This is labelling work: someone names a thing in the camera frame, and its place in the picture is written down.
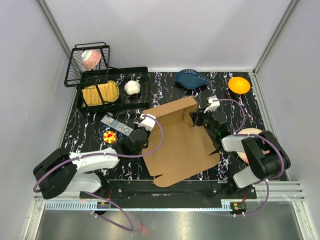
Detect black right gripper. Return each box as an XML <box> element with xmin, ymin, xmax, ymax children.
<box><xmin>189</xmin><ymin>105</ymin><xmax>217</xmax><ymax>136</ymax></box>

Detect brown cardboard box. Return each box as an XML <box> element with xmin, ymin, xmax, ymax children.
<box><xmin>142</xmin><ymin>96</ymin><xmax>220</xmax><ymax>188</ymax></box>

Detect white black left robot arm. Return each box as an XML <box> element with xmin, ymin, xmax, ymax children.
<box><xmin>32</xmin><ymin>128</ymin><xmax>150</xmax><ymax>200</ymax></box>

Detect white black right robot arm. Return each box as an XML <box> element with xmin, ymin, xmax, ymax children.
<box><xmin>189</xmin><ymin>110</ymin><xmax>291</xmax><ymax>199</ymax></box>

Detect blue white small carton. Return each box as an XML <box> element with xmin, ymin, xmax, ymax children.
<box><xmin>115</xmin><ymin>123</ymin><xmax>134</xmax><ymax>136</ymax></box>

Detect silver blue toothpaste tube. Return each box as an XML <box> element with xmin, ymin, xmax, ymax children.
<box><xmin>101</xmin><ymin>115</ymin><xmax>119</xmax><ymax>129</ymax></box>

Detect orange flower toy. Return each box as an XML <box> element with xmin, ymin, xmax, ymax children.
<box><xmin>103</xmin><ymin>130</ymin><xmax>118</xmax><ymax>144</ymax></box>

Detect white floral plate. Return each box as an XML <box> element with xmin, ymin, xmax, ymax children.
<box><xmin>237</xmin><ymin>128</ymin><xmax>262</xmax><ymax>136</ymax></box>

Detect orange round bowl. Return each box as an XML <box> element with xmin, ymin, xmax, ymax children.
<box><xmin>228</xmin><ymin>76</ymin><xmax>251</xmax><ymax>95</ymax></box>

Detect dark blue leaf dish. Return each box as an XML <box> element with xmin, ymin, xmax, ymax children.
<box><xmin>175</xmin><ymin>69</ymin><xmax>212</xmax><ymax>89</ymax></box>

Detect white flower-shaped cup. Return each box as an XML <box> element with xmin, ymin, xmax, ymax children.
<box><xmin>124</xmin><ymin>80</ymin><xmax>141</xmax><ymax>96</ymax></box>

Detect woven bamboo tray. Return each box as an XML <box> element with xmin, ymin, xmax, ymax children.
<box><xmin>81</xmin><ymin>80</ymin><xmax>120</xmax><ymax>107</ymax></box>

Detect pink patterned ceramic bowl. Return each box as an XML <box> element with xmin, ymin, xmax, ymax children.
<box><xmin>81</xmin><ymin>49</ymin><xmax>102</xmax><ymax>71</ymax></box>

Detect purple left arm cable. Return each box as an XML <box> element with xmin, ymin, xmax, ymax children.
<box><xmin>32</xmin><ymin>114</ymin><xmax>165</xmax><ymax>232</ymax></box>

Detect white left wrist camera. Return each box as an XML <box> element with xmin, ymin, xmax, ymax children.
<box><xmin>136</xmin><ymin>113</ymin><xmax>156</xmax><ymax>132</ymax></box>

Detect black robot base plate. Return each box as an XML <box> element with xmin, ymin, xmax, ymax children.
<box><xmin>93</xmin><ymin>180</ymin><xmax>257</xmax><ymax>200</ymax></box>

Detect black wire dish rack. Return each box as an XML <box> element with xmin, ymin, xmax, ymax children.
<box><xmin>64</xmin><ymin>42</ymin><xmax>151</xmax><ymax>113</ymax></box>

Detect aluminium front rail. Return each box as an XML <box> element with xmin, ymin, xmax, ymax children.
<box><xmin>44</xmin><ymin>181</ymin><xmax>305</xmax><ymax>212</ymax></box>

